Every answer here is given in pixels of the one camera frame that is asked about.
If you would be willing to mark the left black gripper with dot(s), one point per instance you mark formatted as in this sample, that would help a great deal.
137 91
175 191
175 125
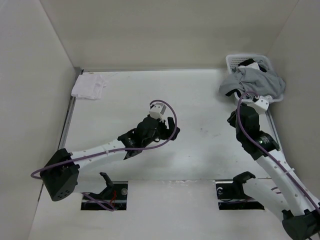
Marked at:
165 132

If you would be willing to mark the white plastic laundry basket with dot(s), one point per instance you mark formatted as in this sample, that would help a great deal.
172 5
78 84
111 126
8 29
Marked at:
232 62

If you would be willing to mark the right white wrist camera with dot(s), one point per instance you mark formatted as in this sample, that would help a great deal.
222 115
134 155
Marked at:
260 104

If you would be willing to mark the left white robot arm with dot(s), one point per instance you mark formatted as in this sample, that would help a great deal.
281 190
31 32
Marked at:
60 174

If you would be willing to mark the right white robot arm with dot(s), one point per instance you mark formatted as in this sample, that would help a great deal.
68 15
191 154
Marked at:
296 208

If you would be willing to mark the grey tank top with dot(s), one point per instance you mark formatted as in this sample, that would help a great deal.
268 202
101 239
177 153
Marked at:
248 79

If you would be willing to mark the folded white tank top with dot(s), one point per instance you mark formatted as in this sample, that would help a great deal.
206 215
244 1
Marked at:
89 86

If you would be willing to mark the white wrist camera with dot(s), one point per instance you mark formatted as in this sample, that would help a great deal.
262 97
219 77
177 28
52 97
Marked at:
260 104
157 111

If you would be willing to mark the white garment in basket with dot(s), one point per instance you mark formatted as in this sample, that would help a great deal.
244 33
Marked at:
253 65

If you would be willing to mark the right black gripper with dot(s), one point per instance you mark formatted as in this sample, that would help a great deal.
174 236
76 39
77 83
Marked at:
231 119

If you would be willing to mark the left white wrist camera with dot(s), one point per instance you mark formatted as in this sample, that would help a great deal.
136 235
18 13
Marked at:
157 111

